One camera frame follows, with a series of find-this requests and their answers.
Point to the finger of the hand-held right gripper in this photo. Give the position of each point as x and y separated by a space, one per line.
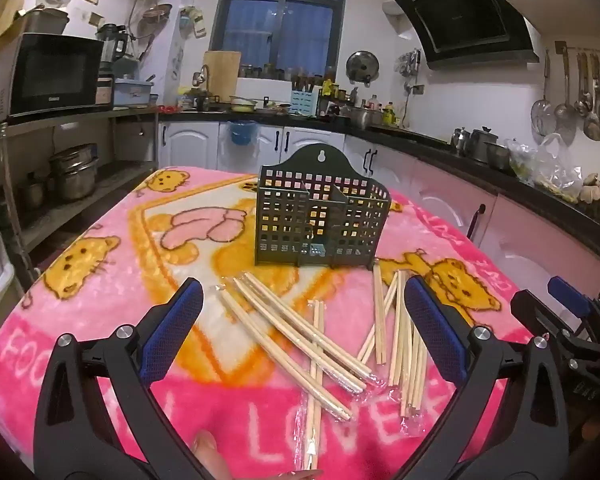
535 310
565 289

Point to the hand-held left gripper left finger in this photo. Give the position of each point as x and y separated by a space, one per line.
177 325

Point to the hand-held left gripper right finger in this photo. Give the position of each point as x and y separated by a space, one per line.
430 325

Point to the pile of wooden chopsticks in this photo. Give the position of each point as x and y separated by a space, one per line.
300 335

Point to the dark perforated utensil holder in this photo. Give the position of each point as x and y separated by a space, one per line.
290 220

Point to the person's left hand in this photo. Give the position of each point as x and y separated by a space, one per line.
210 455

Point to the pink printed blanket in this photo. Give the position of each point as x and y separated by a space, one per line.
105 310

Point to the clear plastic bag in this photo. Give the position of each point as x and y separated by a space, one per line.
555 165

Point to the black countertop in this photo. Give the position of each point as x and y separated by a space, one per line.
480 167

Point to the steel bowl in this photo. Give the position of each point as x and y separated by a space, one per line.
497 156

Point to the large steel kettle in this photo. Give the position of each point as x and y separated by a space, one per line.
482 142

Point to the row of hanging ladles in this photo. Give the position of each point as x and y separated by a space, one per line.
592 120

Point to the white base cabinets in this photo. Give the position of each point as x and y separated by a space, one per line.
195 145

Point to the small steel kettle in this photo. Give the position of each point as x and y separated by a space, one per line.
460 141

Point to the stacked steel pots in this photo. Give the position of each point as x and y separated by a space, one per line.
75 175

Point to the blue hanging basket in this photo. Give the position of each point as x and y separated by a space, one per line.
242 132

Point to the yellow bottle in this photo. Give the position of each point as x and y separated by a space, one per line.
390 116

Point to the steel pot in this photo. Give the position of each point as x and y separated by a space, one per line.
361 119

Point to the metal shelf rack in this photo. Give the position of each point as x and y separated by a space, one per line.
80 120

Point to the yellow rimmed bowl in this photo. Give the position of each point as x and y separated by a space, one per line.
243 104

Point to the blue plastic box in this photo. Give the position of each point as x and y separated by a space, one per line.
132 92

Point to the steel faucet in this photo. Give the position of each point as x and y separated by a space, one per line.
205 77

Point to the wooden cutting board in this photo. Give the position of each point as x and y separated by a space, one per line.
221 75

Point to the blue knife block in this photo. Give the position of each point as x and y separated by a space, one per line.
302 102

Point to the steel pot lid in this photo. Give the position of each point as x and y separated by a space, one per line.
362 66

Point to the black microwave oven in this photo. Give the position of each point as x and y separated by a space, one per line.
55 72

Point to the blender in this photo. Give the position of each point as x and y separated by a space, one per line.
112 47

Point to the black range hood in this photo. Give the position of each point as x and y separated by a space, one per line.
465 15

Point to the hanging steel strainer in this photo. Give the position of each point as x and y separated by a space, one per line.
157 12

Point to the dark framed window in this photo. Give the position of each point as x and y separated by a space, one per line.
280 20

